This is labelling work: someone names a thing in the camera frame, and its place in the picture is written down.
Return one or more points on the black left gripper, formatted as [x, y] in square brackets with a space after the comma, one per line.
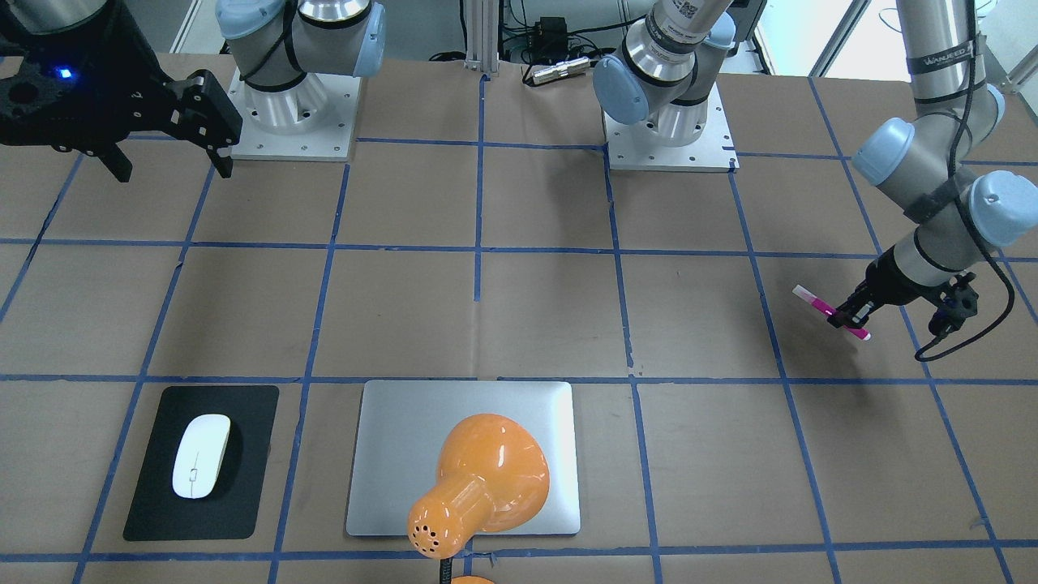
[881, 280]

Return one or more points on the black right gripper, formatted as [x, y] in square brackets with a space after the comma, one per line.
[135, 91]

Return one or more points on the pink marker pen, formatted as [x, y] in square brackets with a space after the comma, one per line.
[826, 309]

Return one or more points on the white computer mouse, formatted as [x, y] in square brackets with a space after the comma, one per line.
[200, 455]

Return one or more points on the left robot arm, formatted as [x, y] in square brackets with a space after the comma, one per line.
[667, 64]

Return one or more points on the black mousepad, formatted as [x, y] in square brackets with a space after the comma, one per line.
[230, 512]

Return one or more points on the silver laptop notebook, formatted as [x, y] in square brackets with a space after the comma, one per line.
[402, 428]

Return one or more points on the silver metal connector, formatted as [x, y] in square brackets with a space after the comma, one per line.
[556, 72]

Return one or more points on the orange desk lamp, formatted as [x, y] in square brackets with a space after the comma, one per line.
[491, 476]

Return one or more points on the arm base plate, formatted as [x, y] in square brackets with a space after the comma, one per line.
[676, 138]
[313, 121]

